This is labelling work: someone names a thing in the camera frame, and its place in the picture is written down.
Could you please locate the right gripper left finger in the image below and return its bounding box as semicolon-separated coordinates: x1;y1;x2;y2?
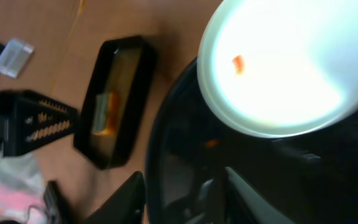
83;171;145;224

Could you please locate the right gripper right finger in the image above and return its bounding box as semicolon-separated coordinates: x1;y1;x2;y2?
224;167;295;224

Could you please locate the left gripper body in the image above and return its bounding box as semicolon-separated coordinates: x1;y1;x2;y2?
0;90;21;156

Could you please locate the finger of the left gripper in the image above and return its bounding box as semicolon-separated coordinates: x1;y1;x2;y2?
14;90;78;156

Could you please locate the green orange sponge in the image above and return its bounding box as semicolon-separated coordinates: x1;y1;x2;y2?
91;92;120;136

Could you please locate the light blue plate top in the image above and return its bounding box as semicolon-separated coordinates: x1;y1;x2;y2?
197;0;358;138

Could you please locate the round black tray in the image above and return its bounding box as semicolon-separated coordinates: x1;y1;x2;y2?
146;61;358;223

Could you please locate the black rectangular water tray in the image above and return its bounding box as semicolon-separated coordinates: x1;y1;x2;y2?
73;35;157;170

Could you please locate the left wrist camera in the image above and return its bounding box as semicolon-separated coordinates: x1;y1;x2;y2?
0;39;34;78

